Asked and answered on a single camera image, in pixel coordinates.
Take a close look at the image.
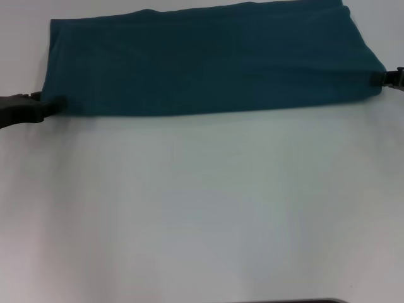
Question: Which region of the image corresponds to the teal T-shirt with FREE print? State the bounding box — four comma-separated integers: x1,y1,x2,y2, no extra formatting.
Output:
40,0,388,117

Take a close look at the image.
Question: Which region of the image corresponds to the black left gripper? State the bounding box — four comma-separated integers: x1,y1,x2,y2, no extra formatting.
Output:
0,91,68,130

